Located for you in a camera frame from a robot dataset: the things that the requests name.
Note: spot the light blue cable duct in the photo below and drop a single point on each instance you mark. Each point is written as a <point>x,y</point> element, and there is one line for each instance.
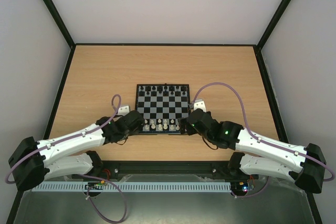
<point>136,187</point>

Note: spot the black right frame post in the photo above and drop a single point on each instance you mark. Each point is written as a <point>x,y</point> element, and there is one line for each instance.
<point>273,23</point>

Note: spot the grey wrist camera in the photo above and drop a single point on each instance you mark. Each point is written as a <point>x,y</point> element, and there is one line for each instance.
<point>123,110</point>
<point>198,104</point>

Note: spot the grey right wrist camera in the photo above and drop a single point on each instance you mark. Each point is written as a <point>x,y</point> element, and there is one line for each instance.
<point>198,104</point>

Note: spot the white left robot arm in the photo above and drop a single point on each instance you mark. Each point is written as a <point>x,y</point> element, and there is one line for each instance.
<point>33,162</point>

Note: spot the black frame post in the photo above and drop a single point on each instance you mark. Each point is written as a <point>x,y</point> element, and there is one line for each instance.
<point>273,23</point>
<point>59,22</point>

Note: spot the black and grey chessboard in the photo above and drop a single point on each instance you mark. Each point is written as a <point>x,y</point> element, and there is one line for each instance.
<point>162,101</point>

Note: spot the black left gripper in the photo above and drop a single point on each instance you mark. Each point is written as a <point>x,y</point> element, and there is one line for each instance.
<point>133,132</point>

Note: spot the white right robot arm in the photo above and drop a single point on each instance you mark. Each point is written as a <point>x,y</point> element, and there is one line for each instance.
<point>305,166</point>

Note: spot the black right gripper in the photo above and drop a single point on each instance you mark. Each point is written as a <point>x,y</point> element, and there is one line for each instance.
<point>185,123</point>

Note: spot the black front aluminium rail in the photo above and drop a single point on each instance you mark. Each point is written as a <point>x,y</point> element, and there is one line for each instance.
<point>170,167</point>

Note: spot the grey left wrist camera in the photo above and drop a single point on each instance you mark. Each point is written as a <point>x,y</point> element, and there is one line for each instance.
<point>123,110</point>

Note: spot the black left frame post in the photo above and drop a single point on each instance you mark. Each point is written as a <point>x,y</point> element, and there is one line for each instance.
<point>59,22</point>

